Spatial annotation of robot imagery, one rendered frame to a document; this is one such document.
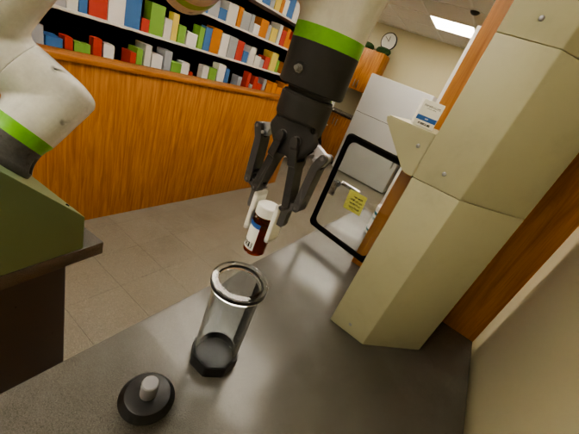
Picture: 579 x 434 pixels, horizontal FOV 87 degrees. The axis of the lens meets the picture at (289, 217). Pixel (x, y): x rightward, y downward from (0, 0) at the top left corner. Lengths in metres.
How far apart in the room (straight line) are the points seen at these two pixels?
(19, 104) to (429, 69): 6.14
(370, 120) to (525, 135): 5.23
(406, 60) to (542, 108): 5.91
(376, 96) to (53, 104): 5.42
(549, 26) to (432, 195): 0.34
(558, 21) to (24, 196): 1.04
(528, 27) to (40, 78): 0.96
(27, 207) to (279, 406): 0.66
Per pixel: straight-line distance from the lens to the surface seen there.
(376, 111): 5.91
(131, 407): 0.64
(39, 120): 0.88
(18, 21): 0.89
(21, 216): 0.84
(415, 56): 6.60
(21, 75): 0.89
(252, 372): 0.75
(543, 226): 1.14
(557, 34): 0.76
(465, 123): 0.74
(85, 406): 0.69
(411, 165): 0.75
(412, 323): 0.96
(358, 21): 0.42
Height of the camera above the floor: 1.54
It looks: 26 degrees down
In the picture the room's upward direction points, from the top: 22 degrees clockwise
